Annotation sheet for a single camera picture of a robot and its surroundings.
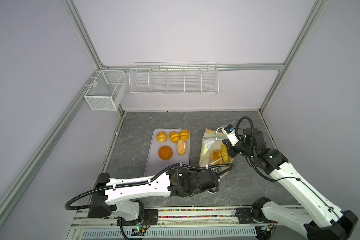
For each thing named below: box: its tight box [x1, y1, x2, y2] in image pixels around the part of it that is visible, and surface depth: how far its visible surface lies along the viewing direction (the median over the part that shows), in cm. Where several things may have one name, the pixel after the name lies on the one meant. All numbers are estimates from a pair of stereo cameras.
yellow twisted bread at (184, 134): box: [179, 129, 190, 141], surface depth 104 cm
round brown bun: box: [158, 145, 173, 160], surface depth 96 cm
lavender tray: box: [144, 128, 191, 177], surface depth 98 cm
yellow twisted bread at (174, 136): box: [169, 131, 180, 143], surface depth 104 cm
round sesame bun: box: [156, 131, 168, 144], surface depth 103 cm
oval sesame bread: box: [177, 139, 188, 156], surface depth 96 cm
